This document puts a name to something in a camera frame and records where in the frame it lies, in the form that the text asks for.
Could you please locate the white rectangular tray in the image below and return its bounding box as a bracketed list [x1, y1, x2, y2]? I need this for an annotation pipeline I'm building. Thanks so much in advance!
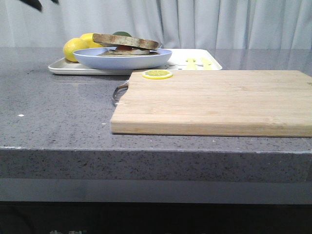
[48, 47, 222, 76]

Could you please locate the rear yellow lemon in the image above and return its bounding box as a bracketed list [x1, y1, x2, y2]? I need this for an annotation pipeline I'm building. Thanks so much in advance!
[79, 33, 103, 48]

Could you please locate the yellow lemon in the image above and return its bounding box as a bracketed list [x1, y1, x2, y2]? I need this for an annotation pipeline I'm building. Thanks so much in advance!
[63, 38, 89, 62]
[79, 33, 103, 48]

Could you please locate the grey curtain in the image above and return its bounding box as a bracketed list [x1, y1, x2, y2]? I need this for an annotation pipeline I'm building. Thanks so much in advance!
[0, 0, 312, 49]

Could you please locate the light blue plate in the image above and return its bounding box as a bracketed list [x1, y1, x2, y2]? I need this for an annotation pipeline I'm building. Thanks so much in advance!
[73, 47, 172, 70]

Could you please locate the left yellow utensil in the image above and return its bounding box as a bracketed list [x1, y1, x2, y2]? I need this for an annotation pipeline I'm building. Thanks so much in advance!
[186, 58, 197, 70]

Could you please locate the green lime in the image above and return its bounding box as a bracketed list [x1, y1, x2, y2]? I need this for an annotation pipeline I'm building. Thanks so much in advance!
[113, 31, 131, 37]

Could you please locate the fried egg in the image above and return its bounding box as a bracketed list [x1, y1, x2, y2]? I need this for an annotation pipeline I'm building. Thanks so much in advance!
[108, 45, 150, 56]

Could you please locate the metal cutting board handle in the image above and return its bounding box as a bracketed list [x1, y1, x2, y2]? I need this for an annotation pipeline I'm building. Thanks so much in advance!
[112, 80, 129, 106]

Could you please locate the lemon slice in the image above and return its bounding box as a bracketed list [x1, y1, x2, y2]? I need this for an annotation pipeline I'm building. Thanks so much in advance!
[142, 69, 173, 79]

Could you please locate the wooden cutting board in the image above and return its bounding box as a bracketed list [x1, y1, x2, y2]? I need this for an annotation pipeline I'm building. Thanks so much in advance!
[111, 70, 312, 137]

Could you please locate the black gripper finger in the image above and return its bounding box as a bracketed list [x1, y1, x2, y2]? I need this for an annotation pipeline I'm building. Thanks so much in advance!
[20, 0, 42, 11]

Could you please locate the front yellow lemon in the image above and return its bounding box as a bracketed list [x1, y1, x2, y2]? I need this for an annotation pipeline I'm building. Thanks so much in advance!
[63, 38, 89, 62]

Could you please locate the bread slice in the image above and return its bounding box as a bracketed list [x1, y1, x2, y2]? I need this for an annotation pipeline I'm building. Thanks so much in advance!
[98, 49, 159, 57]
[93, 33, 159, 50]

